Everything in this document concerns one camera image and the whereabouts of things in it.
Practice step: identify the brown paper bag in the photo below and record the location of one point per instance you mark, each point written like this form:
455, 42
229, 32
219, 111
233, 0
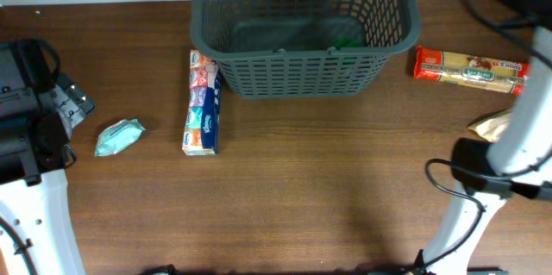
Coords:
491, 128

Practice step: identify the grey plastic mesh basket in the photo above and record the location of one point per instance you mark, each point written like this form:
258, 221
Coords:
284, 48

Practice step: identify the teal wet wipes packet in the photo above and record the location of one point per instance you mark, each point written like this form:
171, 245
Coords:
118, 137

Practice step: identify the colourful Kleenex tissue pack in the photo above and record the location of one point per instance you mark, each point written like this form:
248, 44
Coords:
201, 132

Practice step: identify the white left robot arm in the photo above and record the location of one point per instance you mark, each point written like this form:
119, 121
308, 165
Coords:
40, 108

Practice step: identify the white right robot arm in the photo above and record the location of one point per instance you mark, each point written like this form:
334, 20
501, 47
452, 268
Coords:
488, 174

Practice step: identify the San Remo spaghetti packet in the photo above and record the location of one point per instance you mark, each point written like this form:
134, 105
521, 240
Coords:
471, 71

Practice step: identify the green lid spice jar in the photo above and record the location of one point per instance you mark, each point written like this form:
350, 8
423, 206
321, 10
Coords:
347, 43

